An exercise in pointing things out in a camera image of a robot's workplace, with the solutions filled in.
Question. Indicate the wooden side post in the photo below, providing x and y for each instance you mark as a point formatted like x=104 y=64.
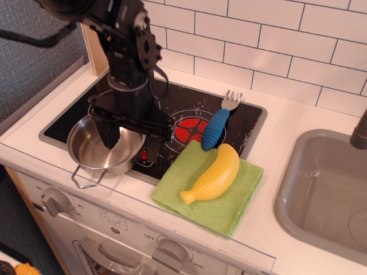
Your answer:
x=95 y=52

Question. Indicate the grey oven door handle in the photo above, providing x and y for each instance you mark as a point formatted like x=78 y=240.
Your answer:
x=121 y=260

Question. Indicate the grey timer knob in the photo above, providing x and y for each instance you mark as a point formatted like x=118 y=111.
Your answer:
x=55 y=201

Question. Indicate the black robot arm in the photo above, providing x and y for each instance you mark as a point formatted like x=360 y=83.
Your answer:
x=123 y=30

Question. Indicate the grey sink basin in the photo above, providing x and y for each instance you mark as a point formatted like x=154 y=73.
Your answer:
x=322 y=197

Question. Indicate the grey faucet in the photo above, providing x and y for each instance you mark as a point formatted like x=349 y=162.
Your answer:
x=358 y=139

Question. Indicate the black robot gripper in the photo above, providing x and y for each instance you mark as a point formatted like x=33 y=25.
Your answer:
x=133 y=109

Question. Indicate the blue handled fork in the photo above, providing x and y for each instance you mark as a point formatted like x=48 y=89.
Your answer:
x=214 y=129

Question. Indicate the yellow toy banana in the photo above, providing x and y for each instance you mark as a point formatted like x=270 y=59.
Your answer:
x=216 y=179

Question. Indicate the black toy stove top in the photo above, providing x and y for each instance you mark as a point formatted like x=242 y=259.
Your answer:
x=191 y=111

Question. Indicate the green cloth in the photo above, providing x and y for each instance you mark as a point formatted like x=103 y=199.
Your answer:
x=220 y=215

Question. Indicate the grey oven knob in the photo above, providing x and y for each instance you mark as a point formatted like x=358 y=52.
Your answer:
x=170 y=254

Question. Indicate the orange black object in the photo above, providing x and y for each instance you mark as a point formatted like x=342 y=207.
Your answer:
x=20 y=269

